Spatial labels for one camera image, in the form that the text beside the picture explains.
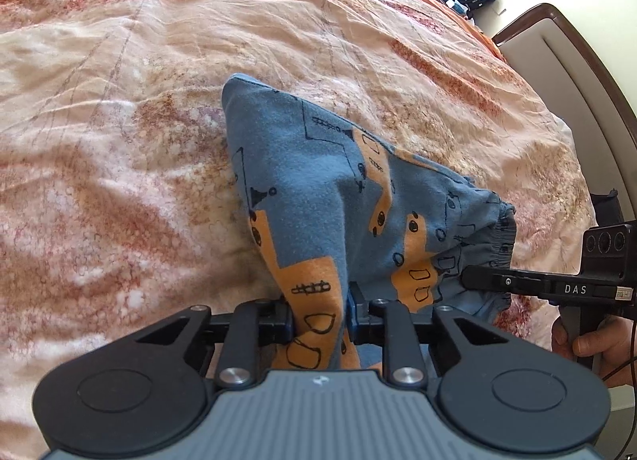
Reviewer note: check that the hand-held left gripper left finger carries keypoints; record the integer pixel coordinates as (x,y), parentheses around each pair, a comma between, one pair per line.
(290,323)

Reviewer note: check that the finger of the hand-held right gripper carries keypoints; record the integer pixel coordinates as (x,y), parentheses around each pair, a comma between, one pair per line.
(502,282)

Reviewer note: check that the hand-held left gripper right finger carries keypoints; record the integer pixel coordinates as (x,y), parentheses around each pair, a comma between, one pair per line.
(350,313)

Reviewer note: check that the blue pants with car print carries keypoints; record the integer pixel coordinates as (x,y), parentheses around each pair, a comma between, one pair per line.
(318,181)

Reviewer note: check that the person's right hand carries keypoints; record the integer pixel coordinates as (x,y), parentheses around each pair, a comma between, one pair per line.
(609,345)

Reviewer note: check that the brown padded headboard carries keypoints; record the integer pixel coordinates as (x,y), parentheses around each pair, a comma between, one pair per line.
(587,91)

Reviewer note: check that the peach floral blanket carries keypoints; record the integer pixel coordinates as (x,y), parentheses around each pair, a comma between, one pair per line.
(124,141)

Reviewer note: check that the small white teal object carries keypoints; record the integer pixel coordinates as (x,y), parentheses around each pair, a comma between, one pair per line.
(455,5)

